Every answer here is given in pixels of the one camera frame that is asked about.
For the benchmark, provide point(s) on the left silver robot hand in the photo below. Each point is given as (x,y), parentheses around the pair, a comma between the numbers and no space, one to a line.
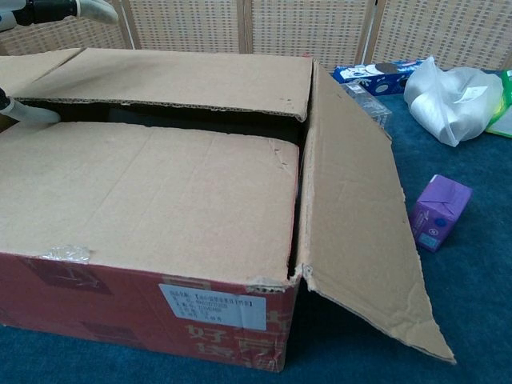
(48,10)

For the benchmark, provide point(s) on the red cardboard box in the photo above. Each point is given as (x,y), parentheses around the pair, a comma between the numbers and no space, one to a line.
(152,188)

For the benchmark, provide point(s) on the clear plastic container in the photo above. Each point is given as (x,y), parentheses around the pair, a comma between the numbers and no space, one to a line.
(370,106)

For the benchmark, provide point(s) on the blue cookie box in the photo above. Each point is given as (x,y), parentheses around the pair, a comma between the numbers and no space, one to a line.
(378,82)

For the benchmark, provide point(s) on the green white package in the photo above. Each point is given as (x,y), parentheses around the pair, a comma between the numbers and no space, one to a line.
(505,116)

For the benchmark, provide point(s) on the woven bamboo folding screen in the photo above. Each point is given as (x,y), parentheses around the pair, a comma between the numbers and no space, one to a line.
(304,28)

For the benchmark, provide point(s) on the clear bag of white rolls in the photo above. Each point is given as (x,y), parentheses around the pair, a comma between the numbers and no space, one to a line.
(452,104)

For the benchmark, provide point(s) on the small purple carton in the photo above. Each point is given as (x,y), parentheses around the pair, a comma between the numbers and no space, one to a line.
(440,212)

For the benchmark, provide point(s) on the blue table cloth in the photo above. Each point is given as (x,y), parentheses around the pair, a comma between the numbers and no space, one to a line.
(460,320)

